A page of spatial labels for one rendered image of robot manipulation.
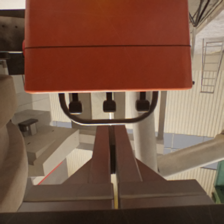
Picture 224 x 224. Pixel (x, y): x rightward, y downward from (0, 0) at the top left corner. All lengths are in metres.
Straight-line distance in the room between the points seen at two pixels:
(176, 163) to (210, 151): 0.19
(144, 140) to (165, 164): 0.31
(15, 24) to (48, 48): 1.15
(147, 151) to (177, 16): 0.51
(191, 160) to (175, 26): 0.80
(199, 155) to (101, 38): 0.85
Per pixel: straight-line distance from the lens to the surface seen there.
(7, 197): 1.23
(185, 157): 0.93
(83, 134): 3.74
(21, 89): 4.54
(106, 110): 0.25
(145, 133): 0.60
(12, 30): 1.33
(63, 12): 0.19
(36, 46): 0.19
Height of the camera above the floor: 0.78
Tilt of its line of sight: 16 degrees up
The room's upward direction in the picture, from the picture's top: 179 degrees clockwise
